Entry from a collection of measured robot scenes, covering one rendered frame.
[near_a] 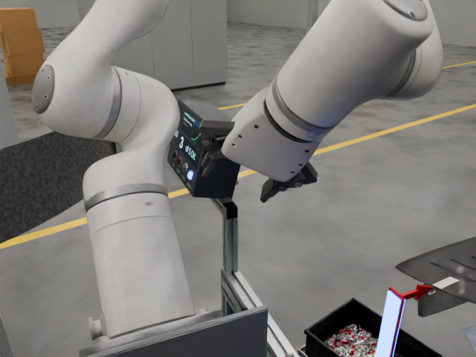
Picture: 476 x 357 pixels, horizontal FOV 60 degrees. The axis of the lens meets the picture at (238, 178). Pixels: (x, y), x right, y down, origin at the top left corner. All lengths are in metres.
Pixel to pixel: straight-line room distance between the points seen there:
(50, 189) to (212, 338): 1.68
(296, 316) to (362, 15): 2.00
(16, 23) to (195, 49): 3.08
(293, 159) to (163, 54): 6.33
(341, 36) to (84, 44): 0.38
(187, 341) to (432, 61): 0.39
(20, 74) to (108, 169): 7.81
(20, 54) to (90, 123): 7.72
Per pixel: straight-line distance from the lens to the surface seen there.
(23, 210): 2.05
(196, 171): 1.00
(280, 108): 0.43
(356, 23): 0.36
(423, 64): 0.44
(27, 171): 2.01
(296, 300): 2.35
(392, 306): 0.58
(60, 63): 0.64
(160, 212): 0.58
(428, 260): 0.74
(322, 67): 0.39
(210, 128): 0.51
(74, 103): 0.62
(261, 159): 0.50
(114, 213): 0.57
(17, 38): 8.30
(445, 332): 2.40
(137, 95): 0.66
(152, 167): 0.61
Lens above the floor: 1.54
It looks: 25 degrees down
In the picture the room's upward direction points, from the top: straight up
